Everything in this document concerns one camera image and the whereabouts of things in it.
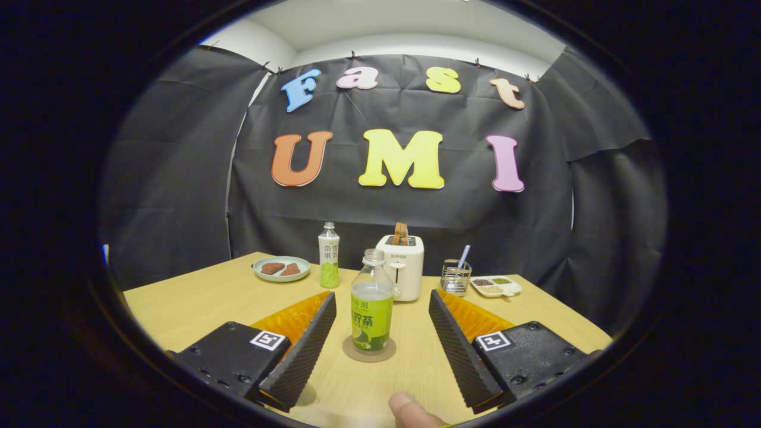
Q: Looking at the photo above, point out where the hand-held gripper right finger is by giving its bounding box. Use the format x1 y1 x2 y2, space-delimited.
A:
429 289 590 415

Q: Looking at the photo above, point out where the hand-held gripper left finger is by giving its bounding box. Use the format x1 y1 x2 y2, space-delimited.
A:
168 291 337 413

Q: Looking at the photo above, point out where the round brown coaster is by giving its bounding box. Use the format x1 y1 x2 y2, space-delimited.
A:
342 336 397 363

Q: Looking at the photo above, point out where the green label juice bottle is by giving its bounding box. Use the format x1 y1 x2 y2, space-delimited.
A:
350 248 395 353

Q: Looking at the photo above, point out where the slim capped green bottle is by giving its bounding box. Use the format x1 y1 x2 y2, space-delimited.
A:
318 222 341 289

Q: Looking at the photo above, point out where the white divided dish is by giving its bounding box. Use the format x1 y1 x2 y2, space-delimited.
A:
470 275 523 298

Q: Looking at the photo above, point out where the pale green plate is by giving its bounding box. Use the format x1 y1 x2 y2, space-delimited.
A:
253 256 311 283

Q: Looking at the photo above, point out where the white toaster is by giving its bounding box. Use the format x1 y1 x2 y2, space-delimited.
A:
375 234 424 302

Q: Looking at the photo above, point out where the wooden table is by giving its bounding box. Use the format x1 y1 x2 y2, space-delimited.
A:
123 251 613 428

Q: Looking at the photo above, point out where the metal wire holder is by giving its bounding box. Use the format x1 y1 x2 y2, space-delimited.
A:
441 259 472 297

